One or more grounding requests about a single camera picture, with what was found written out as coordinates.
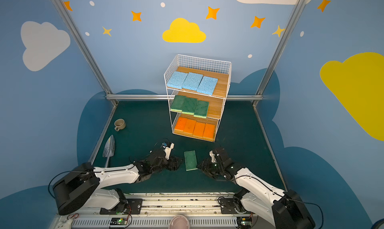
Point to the grey metal garden trowel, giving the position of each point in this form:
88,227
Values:
109,150

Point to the aluminium front rail frame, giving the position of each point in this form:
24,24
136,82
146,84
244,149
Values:
201,209

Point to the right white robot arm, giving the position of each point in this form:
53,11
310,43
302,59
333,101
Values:
282,209

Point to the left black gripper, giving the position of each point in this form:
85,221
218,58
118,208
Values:
168,162

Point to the green sponge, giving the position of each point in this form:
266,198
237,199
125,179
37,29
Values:
190,160
189,106
201,109

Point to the right green circuit board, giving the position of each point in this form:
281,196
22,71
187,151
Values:
244,222

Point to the white crumpled object front left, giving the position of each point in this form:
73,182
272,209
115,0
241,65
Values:
64,225

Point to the orange sponge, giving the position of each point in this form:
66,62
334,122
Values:
181,124
199,130
190,126
209,132

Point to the blue sponge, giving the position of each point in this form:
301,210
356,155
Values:
207,85
192,81
177,79

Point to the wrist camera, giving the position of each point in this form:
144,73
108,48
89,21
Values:
168,149
212,155

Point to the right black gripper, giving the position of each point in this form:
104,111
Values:
212,166

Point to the white wire wooden shelf rack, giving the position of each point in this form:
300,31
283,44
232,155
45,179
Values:
207,67

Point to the pink round object front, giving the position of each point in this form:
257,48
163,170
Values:
179,222

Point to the left green circuit board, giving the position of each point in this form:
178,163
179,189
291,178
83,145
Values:
118,222

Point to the green circuit board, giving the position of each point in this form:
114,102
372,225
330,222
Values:
118,222
244,222

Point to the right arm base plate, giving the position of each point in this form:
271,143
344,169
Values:
230,205

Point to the beige ceramic mug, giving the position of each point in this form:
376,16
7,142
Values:
119,124

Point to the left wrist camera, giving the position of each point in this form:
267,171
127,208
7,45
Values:
168,149

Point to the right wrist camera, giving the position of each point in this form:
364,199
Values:
212,155

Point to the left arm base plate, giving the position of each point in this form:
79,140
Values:
125,207

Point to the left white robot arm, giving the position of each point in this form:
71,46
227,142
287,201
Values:
79,185

